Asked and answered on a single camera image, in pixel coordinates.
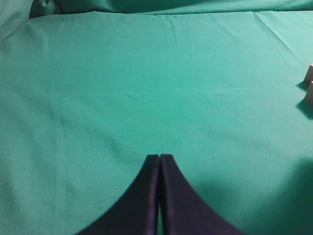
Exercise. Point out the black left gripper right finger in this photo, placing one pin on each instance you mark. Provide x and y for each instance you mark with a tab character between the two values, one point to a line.
182	209

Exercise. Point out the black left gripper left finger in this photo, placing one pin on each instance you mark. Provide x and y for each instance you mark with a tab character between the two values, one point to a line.
136	211

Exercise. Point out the pink cube placed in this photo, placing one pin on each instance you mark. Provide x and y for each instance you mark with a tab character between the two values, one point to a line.
309	94
309	75

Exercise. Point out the green cloth backdrop and cover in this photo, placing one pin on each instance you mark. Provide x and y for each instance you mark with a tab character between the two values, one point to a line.
88	88

